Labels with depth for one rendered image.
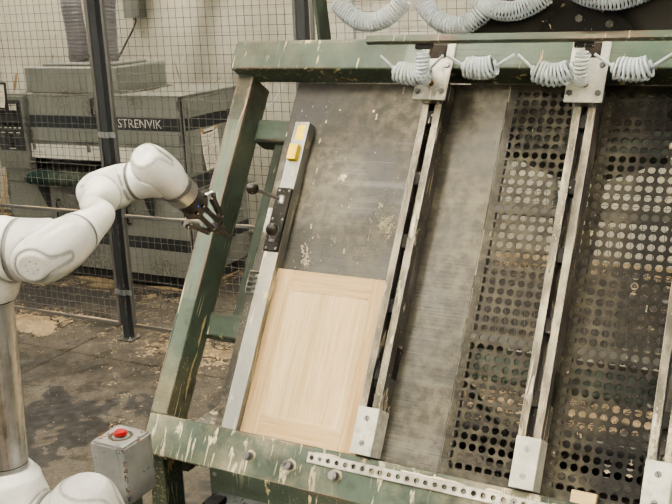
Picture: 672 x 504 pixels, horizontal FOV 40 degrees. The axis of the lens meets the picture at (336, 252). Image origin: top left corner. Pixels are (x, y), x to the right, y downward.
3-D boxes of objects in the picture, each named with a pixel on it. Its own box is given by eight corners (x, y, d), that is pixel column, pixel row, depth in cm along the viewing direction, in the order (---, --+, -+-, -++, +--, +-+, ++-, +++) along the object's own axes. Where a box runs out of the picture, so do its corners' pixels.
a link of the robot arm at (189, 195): (152, 191, 247) (164, 202, 252) (173, 205, 242) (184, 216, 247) (174, 165, 248) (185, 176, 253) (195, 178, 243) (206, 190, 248)
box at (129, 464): (96, 499, 260) (89, 441, 255) (124, 480, 270) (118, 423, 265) (129, 509, 254) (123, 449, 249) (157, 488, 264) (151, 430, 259)
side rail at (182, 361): (171, 416, 287) (150, 411, 277) (254, 90, 311) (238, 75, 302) (186, 420, 284) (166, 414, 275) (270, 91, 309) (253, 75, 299)
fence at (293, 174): (228, 428, 270) (221, 426, 267) (301, 126, 291) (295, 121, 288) (242, 431, 268) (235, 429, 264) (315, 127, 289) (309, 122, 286)
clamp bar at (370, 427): (353, 453, 251) (314, 443, 231) (436, 56, 278) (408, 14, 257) (386, 461, 247) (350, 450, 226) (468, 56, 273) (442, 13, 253)
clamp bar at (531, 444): (507, 486, 231) (480, 478, 211) (582, 55, 258) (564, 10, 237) (547, 495, 227) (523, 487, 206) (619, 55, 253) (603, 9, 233)
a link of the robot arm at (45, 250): (93, 207, 193) (34, 206, 196) (50, 237, 177) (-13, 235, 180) (102, 266, 198) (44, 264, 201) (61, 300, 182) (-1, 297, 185)
